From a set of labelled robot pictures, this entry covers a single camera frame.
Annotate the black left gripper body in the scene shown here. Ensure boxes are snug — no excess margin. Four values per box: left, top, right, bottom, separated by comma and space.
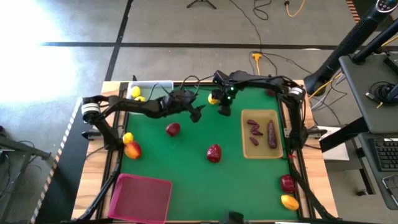
162, 89, 199, 115

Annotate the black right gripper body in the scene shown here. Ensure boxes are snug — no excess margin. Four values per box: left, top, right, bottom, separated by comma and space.
216, 85, 239, 107

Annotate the glossy red apple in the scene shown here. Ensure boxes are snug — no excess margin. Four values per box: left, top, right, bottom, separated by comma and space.
206, 144, 223, 164

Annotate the red yellow peach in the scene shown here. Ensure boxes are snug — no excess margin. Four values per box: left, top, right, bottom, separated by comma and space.
124, 141, 143, 161

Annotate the yellow orange lemon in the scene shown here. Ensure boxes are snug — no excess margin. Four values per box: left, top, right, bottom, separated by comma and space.
280, 194, 300, 212

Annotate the clear white plastic basket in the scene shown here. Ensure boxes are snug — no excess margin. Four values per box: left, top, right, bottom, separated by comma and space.
126, 80, 174, 108

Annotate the yellow power plug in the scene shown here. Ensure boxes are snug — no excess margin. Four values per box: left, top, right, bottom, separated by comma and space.
251, 52, 264, 75

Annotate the large purple sweet potato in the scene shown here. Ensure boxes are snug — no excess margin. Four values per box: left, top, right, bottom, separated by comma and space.
267, 119, 278, 149

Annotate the tan plastic basket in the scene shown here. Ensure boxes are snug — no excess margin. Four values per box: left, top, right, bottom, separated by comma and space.
241, 108, 284, 160

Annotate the green table mat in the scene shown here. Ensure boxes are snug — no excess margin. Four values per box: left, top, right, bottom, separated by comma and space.
119, 85, 299, 222

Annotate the black tripod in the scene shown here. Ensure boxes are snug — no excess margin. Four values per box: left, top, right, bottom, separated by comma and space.
186, 0, 218, 9

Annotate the pink plastic basket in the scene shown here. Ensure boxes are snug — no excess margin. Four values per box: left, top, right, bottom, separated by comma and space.
108, 173, 174, 224

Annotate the white box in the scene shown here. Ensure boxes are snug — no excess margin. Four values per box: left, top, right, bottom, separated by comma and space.
317, 126, 351, 161

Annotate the black desk leg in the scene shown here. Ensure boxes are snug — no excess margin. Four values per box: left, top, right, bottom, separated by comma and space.
320, 116, 371, 153

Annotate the black tower fan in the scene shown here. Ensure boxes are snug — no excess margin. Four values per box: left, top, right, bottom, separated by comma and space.
303, 0, 398, 96

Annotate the grey desk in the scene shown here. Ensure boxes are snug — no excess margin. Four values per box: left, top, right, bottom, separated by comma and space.
338, 52, 398, 134

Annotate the black floor mat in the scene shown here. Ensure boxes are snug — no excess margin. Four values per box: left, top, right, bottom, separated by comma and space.
30, 96, 100, 224

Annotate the black pole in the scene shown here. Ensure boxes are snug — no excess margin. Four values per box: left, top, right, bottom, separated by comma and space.
353, 18, 398, 63

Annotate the black stand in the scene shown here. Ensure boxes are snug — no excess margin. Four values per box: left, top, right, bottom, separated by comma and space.
0, 135, 52, 162

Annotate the grey keyboard tray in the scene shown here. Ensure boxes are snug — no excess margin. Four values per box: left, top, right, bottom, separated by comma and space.
357, 132, 398, 211

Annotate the black keyboard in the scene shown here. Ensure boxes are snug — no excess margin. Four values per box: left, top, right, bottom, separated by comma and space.
368, 138, 398, 172

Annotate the black phone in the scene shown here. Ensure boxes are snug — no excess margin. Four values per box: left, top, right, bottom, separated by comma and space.
382, 174, 398, 191

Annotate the black floor cable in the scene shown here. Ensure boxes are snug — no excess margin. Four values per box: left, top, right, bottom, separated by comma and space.
228, 0, 264, 54

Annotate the coiled black cable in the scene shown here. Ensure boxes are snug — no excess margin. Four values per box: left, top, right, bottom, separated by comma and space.
252, 0, 274, 21

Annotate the yellow cable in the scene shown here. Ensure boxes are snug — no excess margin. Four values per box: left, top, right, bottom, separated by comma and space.
284, 0, 308, 18

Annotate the black table-level camera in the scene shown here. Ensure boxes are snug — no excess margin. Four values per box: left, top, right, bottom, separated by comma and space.
219, 211, 245, 224

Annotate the black table frame rail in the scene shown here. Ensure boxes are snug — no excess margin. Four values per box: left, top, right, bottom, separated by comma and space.
96, 80, 312, 224

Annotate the black frame brace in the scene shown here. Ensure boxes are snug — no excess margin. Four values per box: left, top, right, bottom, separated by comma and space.
290, 161, 338, 220
76, 167, 122, 222

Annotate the black cable bundle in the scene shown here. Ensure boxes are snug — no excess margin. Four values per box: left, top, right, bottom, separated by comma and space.
369, 81, 398, 105

